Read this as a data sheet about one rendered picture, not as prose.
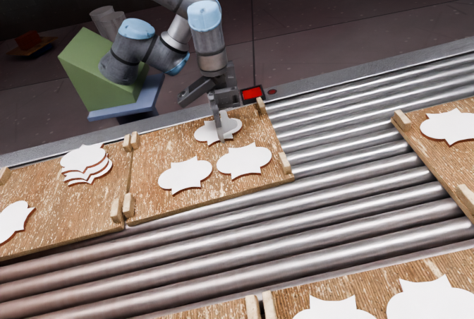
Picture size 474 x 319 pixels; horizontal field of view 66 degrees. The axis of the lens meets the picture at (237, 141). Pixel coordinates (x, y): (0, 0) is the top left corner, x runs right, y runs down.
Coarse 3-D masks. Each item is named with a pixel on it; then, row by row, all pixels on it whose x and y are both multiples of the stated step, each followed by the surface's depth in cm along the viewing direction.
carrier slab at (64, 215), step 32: (128, 160) 104; (0, 192) 106; (32, 192) 103; (64, 192) 100; (96, 192) 97; (128, 192) 96; (32, 224) 92; (64, 224) 90; (96, 224) 87; (0, 256) 86
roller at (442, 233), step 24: (384, 240) 70; (408, 240) 69; (432, 240) 69; (456, 240) 69; (264, 264) 72; (288, 264) 70; (312, 264) 70; (336, 264) 69; (168, 288) 72; (192, 288) 71; (216, 288) 70; (240, 288) 70; (72, 312) 72; (96, 312) 71; (120, 312) 71; (144, 312) 71
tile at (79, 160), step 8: (72, 152) 108; (80, 152) 108; (88, 152) 107; (96, 152) 106; (104, 152) 105; (64, 160) 106; (72, 160) 105; (80, 160) 104; (88, 160) 104; (96, 160) 103; (64, 168) 103; (72, 168) 102; (80, 168) 101; (88, 168) 102
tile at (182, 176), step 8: (192, 160) 97; (200, 160) 96; (176, 168) 96; (184, 168) 95; (192, 168) 94; (200, 168) 94; (208, 168) 93; (160, 176) 94; (168, 176) 94; (176, 176) 93; (184, 176) 92; (192, 176) 92; (200, 176) 91; (208, 176) 91; (160, 184) 92; (168, 184) 91; (176, 184) 91; (184, 184) 90; (192, 184) 90; (200, 184) 90; (176, 192) 89
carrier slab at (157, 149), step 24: (240, 120) 108; (264, 120) 105; (144, 144) 109; (168, 144) 106; (192, 144) 104; (216, 144) 101; (240, 144) 99; (264, 144) 97; (144, 168) 100; (168, 168) 98; (216, 168) 94; (264, 168) 90; (144, 192) 93; (168, 192) 91; (192, 192) 89; (216, 192) 87; (240, 192) 86; (144, 216) 86
